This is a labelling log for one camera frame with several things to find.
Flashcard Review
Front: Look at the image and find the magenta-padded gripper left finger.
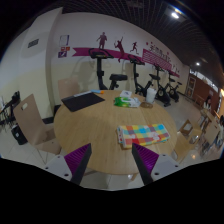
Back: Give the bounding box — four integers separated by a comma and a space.
43, 143, 93, 186

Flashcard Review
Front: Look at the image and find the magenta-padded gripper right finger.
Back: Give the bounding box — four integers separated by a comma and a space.
131, 142, 183, 186

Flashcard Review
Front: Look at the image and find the colourful checkered towel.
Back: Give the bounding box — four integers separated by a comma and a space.
116, 123, 171, 149

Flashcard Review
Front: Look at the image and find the light wooden chair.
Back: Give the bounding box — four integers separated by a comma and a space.
13, 93, 63, 164
171, 131, 198, 164

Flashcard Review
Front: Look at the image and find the light wooden stool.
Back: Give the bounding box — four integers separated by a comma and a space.
178, 119, 195, 138

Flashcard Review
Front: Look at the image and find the brown round coaster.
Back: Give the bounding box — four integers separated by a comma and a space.
139, 101, 154, 109

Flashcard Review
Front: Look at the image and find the green wet wipes pack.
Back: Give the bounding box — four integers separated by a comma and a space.
113, 96, 141, 109

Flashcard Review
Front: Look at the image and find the white plastic cup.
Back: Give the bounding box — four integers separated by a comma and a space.
145, 87, 158, 104

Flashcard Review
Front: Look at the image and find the white marker pen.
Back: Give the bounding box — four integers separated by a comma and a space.
73, 90, 93, 98

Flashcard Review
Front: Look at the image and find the white tissue pack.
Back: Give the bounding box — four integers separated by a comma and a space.
119, 89, 134, 99

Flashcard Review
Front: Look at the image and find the black exercise bike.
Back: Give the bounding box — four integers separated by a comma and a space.
153, 63, 173, 108
166, 71, 184, 104
88, 48, 129, 92
128, 54, 161, 98

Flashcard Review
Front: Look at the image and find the blue and orange marker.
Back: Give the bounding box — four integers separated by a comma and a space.
90, 88, 105, 95

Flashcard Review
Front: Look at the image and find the person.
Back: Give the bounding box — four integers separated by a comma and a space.
203, 94, 215, 111

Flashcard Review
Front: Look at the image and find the black chair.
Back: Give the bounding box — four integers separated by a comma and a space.
0, 90, 22, 127

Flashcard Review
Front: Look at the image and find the red and purple wall poster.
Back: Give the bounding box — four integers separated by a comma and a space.
57, 46, 71, 59

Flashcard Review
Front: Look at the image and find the white wall poster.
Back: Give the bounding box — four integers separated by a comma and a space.
59, 34, 71, 47

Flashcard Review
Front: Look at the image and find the grey wall sign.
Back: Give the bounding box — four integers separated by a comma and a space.
27, 38, 40, 49

